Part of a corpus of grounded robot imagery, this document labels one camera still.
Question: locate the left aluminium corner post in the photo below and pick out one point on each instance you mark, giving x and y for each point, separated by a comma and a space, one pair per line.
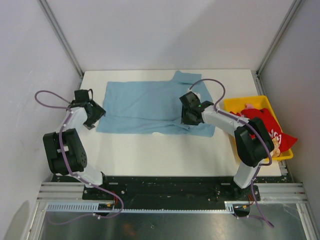
52, 20

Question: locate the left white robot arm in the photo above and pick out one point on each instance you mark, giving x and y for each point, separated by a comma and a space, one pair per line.
64, 150

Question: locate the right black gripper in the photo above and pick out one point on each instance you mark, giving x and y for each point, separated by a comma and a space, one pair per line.
185, 120

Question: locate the aluminium corner post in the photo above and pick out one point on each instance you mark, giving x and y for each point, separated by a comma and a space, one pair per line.
283, 28
52, 20

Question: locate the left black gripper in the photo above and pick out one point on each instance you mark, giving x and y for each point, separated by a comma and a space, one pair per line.
99, 113

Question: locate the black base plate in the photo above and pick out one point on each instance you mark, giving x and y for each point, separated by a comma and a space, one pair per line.
171, 192

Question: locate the right aluminium corner post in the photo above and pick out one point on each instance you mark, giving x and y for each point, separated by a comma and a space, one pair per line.
283, 28

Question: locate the aluminium frame rail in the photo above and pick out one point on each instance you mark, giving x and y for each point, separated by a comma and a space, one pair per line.
73, 191

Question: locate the light blue t shirt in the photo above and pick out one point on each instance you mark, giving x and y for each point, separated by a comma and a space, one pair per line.
147, 107

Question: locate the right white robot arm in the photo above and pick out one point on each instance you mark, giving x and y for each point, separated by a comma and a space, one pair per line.
252, 140

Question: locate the grey slotted cable duct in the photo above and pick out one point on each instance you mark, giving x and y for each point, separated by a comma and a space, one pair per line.
95, 207

